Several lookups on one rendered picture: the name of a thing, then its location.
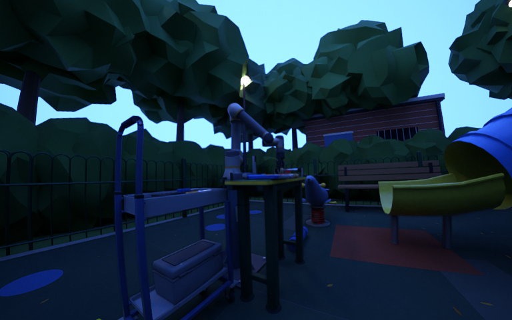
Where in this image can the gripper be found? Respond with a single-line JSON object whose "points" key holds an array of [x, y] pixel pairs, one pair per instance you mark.
{"points": [[280, 163]]}

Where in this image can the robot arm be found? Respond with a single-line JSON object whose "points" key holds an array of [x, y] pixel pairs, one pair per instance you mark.
{"points": [[236, 128]]}

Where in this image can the yellow-topped play table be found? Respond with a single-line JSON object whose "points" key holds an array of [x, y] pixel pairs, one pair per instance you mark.
{"points": [[272, 240]]}

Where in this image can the blue spring rider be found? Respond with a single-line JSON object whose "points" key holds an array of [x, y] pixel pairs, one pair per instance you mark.
{"points": [[316, 190]]}

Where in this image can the dark green tree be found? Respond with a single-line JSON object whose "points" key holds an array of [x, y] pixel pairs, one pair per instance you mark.
{"points": [[288, 96], [180, 60], [486, 48], [60, 48], [368, 64]]}

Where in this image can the dark green hedge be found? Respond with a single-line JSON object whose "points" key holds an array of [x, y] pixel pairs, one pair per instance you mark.
{"points": [[80, 144], [360, 148]]}

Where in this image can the red brick shed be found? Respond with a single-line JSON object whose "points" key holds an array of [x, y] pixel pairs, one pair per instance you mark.
{"points": [[372, 120]]}

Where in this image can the wooden park bench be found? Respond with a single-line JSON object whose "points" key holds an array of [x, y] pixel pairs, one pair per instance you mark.
{"points": [[384, 172]]}

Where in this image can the grey tool box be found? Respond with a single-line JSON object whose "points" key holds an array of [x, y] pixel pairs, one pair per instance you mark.
{"points": [[188, 268]]}

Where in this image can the blue tool trolley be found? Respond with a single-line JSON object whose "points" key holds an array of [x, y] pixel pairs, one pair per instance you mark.
{"points": [[140, 208]]}

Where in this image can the yellow and blue slide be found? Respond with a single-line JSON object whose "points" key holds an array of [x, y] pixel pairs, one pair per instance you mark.
{"points": [[448, 192]]}

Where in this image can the red bead rail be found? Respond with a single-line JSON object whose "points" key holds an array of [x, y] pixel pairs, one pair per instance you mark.
{"points": [[288, 170]]}

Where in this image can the street lamp post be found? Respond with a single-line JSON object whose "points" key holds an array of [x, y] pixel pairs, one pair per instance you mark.
{"points": [[244, 82]]}

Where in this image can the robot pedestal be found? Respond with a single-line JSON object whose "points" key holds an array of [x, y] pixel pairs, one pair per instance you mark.
{"points": [[234, 240]]}

